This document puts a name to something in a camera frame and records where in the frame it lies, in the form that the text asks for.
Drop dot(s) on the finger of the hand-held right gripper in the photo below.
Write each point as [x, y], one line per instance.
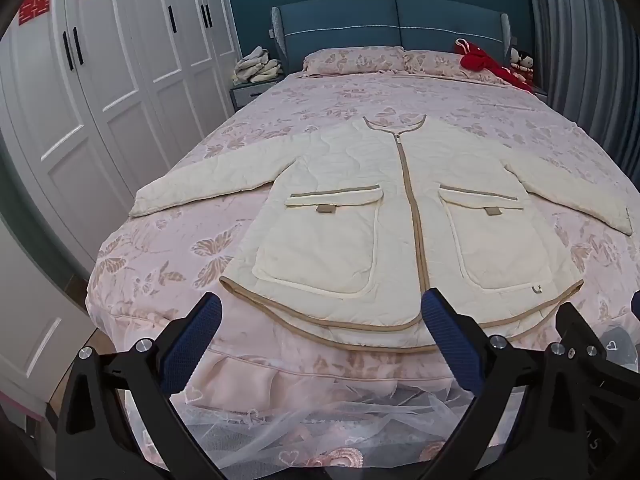
[575, 325]
[636, 305]

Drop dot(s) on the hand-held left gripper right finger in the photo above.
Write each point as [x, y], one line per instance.
[452, 345]

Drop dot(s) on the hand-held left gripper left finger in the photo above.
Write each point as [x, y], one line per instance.
[192, 345]

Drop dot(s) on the cream quilted zip jacket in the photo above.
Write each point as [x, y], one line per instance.
[340, 185]

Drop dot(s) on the white tulle bed skirt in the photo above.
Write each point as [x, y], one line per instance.
[310, 430]

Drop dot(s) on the white panelled door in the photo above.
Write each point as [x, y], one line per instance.
[35, 330]

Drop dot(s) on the grey curtain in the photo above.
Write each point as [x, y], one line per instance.
[590, 60]

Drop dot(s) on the grey nightstand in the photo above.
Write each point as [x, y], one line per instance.
[250, 94]

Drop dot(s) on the small dolls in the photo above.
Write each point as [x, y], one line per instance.
[522, 62]

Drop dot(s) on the bed with pink floral cover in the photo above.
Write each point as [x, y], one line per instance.
[310, 100]

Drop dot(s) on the white panelled wardrobe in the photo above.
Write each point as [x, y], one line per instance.
[125, 75]

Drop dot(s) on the pink floral pillow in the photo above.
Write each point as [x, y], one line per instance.
[350, 60]
[435, 65]

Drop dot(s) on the red plush toy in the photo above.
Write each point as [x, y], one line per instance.
[477, 60]

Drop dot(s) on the pile of beige cloths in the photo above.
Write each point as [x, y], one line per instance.
[257, 67]

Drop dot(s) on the blue padded headboard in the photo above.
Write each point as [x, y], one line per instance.
[350, 25]

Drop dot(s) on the red paper sticker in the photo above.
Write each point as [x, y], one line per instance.
[34, 6]

